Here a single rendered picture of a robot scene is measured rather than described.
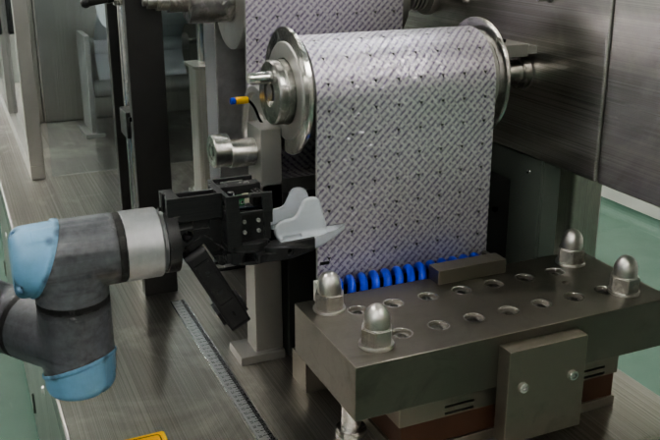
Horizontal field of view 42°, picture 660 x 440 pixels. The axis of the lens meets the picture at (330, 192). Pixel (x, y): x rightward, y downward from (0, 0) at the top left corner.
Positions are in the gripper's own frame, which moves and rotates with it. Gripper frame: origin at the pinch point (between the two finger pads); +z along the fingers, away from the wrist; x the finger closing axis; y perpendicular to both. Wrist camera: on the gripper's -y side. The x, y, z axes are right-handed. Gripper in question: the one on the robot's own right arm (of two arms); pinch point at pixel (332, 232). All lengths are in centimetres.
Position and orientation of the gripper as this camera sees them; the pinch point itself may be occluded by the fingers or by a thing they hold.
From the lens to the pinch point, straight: 100.7
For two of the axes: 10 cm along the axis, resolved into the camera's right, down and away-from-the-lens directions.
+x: -4.1, -2.8, 8.7
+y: 0.0, -9.5, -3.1
